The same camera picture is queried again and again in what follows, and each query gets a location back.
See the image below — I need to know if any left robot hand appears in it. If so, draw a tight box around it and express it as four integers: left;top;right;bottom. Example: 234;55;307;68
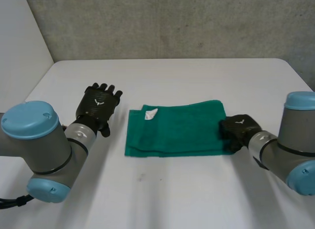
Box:
75;82;124;138

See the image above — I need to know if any black cable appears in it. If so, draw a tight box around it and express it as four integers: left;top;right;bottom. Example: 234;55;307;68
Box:
0;194;34;209

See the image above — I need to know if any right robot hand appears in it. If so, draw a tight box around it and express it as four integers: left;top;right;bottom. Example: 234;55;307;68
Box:
219;114;263;153

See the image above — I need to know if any teal towel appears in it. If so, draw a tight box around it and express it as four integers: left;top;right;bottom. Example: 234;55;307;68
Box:
124;99;234;158

